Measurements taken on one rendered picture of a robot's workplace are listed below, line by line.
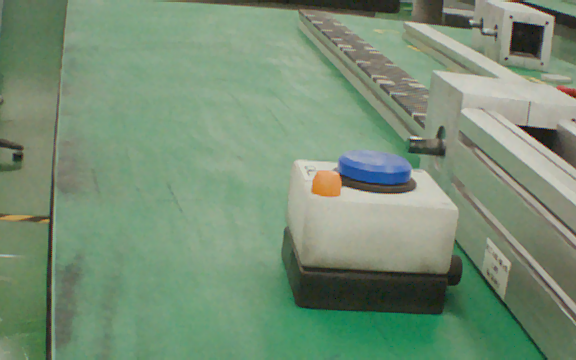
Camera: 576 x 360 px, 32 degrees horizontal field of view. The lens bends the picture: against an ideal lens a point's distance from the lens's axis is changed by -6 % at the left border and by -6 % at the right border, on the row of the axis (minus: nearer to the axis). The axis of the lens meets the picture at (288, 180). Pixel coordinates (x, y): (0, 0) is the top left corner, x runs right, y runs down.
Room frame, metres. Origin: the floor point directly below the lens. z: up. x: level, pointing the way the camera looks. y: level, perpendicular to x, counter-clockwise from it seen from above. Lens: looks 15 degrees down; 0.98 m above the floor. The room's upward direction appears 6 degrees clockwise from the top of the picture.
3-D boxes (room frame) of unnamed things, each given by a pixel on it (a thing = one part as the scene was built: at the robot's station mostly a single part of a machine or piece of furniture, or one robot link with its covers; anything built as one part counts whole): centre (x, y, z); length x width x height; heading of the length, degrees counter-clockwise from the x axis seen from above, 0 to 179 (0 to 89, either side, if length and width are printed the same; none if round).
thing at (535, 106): (0.73, -0.14, 0.83); 0.12 x 0.09 x 0.10; 98
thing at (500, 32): (1.70, -0.35, 0.83); 0.11 x 0.10 x 0.10; 94
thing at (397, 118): (1.36, -0.07, 0.79); 0.96 x 0.04 x 0.03; 8
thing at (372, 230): (0.55, -0.05, 0.81); 0.10 x 0.08 x 0.06; 98
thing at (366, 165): (0.55, -0.05, 0.84); 0.04 x 0.04 x 0.02
